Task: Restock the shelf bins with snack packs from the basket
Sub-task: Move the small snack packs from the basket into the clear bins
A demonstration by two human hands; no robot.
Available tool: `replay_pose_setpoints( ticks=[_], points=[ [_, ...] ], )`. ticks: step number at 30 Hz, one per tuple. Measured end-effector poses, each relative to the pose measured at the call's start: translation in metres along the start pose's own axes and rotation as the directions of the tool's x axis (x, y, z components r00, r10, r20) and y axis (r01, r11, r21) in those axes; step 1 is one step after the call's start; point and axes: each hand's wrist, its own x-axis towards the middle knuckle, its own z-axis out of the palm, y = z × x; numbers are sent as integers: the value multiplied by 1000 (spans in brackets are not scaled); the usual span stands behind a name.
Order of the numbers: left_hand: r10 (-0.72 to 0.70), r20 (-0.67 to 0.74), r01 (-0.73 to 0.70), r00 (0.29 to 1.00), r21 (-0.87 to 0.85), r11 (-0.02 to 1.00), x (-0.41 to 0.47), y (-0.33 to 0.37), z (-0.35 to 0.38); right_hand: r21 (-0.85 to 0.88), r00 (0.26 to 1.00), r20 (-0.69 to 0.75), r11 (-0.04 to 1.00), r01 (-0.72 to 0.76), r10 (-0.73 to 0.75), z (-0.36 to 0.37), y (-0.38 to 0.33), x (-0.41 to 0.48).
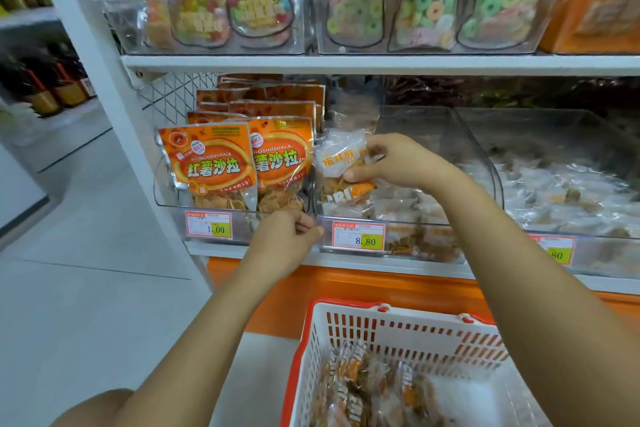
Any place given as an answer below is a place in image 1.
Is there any person's left hand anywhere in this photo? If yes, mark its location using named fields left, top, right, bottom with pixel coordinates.
left=240, top=206, right=327, bottom=285

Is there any person's right hand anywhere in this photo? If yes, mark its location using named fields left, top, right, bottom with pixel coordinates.
left=368, top=131, right=464, bottom=197

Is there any white snack shelf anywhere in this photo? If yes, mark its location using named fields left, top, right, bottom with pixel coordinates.
left=25, top=0, right=640, bottom=298

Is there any white red-rimmed shopping basket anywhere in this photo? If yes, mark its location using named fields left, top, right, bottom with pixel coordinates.
left=280, top=298, right=554, bottom=427

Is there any pile of small brown snacks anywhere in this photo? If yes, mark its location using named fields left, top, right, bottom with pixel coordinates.
left=310, top=342, right=447, bottom=427

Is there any person's right forearm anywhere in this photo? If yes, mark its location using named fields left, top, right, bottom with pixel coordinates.
left=433, top=173, right=640, bottom=427

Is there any person's left forearm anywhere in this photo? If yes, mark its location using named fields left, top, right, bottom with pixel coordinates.
left=115, top=260, right=303, bottom=427

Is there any orange shelf base panel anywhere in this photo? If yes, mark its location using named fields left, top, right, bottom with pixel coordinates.
left=205, top=256, right=640, bottom=343

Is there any orange label snack bag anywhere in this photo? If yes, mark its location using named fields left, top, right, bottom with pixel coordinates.
left=542, top=0, right=640, bottom=55

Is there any background goods shelf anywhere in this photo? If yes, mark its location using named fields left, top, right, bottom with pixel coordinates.
left=0, top=0, right=117, bottom=175

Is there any row of dark bottles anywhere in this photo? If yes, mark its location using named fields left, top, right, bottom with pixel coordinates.
left=0, top=36, right=97, bottom=119

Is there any white wire mesh panel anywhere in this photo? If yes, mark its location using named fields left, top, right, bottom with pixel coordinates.
left=135, top=71, right=221, bottom=129

